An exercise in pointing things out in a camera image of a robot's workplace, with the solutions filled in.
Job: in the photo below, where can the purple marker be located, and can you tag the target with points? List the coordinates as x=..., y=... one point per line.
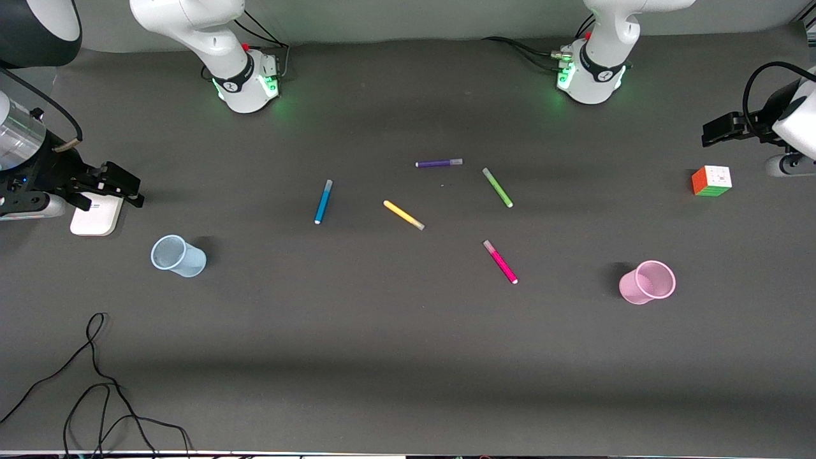
x=437, y=164

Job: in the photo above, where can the pink marker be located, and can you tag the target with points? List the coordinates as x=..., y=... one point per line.
x=502, y=264

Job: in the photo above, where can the blue marker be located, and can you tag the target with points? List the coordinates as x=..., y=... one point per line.
x=323, y=203

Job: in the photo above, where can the translucent blue cup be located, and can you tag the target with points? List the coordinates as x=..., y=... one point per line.
x=188, y=261

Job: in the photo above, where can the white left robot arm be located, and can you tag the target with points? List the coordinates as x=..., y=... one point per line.
x=605, y=38

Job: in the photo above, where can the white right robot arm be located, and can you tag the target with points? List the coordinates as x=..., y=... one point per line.
x=191, y=19

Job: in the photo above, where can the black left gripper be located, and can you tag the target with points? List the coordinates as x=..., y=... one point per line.
x=770, y=109

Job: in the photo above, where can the translucent pink cup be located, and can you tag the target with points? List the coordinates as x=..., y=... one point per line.
x=631, y=287

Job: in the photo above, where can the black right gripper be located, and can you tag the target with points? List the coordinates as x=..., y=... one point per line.
x=50, y=169

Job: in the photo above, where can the colourful puzzle cube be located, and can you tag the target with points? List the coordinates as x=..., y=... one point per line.
x=711, y=182

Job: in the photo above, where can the green marker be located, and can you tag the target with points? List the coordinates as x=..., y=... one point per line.
x=498, y=188

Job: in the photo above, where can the flat white device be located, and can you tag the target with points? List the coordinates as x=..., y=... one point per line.
x=95, y=220

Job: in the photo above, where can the yellow marker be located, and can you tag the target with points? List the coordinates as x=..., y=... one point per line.
x=403, y=214

